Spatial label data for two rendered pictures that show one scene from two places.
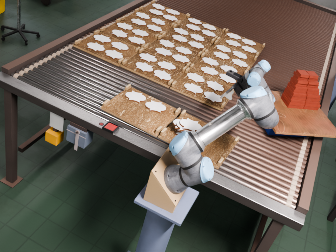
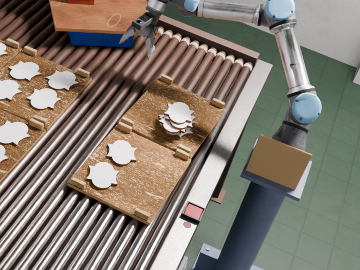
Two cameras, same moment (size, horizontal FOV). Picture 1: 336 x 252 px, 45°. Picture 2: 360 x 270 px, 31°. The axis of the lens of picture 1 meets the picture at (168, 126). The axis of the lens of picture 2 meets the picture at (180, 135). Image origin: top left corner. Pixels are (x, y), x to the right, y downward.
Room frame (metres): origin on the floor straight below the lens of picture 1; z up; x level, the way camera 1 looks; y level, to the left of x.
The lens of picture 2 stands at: (2.21, 2.05, 2.73)
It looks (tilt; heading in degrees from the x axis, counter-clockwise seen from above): 40 degrees down; 264
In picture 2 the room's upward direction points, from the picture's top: 17 degrees clockwise
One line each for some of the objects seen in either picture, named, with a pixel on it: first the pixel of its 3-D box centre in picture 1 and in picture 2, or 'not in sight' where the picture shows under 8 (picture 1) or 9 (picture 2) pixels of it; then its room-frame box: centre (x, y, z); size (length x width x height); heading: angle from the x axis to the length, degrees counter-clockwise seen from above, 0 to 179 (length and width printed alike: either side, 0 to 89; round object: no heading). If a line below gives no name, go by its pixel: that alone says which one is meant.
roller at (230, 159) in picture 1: (152, 124); (154, 165); (2.07, 0.10, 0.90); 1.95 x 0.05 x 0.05; 75
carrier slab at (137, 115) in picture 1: (142, 110); (132, 171); (2.16, 0.19, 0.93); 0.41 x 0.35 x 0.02; 72
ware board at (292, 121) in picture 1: (294, 112); (99, 3); (2.49, -0.83, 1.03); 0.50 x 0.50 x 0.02; 20
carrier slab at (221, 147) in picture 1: (200, 138); (173, 115); (2.03, -0.21, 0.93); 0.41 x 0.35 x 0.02; 70
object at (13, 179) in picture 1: (11, 138); not in sight; (2.10, 1.05, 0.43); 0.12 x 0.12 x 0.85; 75
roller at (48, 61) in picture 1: (162, 114); (120, 151); (2.22, 0.06, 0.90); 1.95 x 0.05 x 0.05; 75
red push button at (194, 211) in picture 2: (111, 127); (193, 212); (1.90, 0.33, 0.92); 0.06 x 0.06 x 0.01; 75
